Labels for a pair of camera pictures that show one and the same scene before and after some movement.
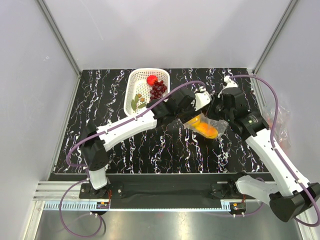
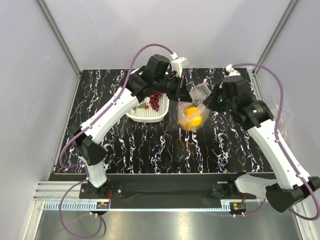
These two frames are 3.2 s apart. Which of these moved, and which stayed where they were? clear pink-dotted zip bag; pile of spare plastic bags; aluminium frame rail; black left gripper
Moved: clear pink-dotted zip bag; black left gripper
Stayed: aluminium frame rail; pile of spare plastic bags
